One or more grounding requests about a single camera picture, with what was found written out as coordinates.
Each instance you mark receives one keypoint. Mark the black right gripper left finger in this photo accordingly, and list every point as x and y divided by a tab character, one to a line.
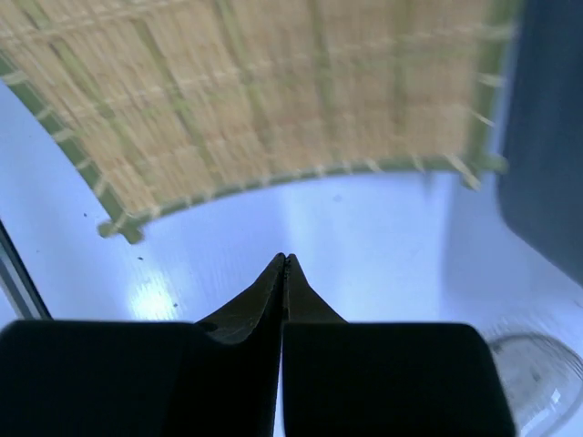
214	377

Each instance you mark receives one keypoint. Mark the grey plastic bin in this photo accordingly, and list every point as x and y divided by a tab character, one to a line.
540	196

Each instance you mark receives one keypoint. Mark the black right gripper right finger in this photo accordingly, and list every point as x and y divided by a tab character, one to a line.
383	379

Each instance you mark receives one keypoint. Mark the bamboo woven mat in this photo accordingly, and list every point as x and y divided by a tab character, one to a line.
165	105

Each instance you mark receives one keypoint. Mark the clear glass oval dish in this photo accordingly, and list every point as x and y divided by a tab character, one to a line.
542	379

